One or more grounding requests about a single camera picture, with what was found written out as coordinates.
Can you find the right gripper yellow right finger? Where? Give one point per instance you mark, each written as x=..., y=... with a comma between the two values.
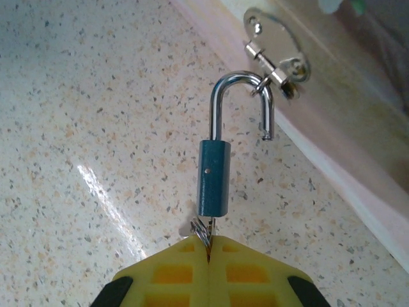
x=243, y=265

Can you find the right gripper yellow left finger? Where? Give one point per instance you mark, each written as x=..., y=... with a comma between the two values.
x=179, y=265

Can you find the blue padlock with steel shackle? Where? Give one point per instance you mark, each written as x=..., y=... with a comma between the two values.
x=214, y=179

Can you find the small silver key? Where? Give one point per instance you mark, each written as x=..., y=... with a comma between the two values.
x=211, y=224

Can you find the silver hasp plate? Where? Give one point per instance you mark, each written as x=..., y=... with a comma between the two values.
x=274, y=35

